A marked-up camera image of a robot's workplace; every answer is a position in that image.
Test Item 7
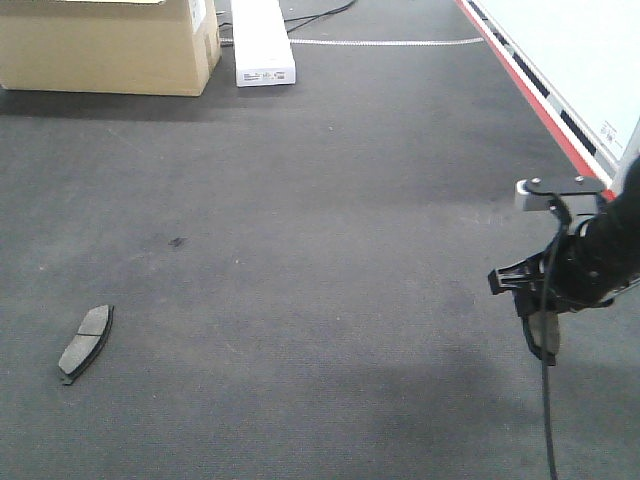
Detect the brown cardboard box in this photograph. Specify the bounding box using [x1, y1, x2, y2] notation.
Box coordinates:
[1, 1, 221, 97]

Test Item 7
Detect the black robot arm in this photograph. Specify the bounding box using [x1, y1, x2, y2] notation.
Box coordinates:
[488, 161, 639, 366]

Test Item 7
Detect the long white box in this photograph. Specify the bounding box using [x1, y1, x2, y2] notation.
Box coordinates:
[231, 0, 297, 88]

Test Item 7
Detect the dark conveyor belt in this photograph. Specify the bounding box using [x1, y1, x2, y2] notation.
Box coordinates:
[0, 0, 640, 480]

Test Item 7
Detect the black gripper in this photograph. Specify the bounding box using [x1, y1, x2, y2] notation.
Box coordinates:
[487, 219, 616, 367]

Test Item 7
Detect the brake pad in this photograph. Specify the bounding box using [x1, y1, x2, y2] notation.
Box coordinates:
[527, 309, 562, 362]
[58, 304, 115, 386]

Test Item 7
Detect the white machine panel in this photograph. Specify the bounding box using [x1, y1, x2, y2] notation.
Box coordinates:
[477, 1, 639, 178]

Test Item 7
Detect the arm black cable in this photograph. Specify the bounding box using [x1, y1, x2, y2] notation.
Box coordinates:
[539, 192, 574, 480]

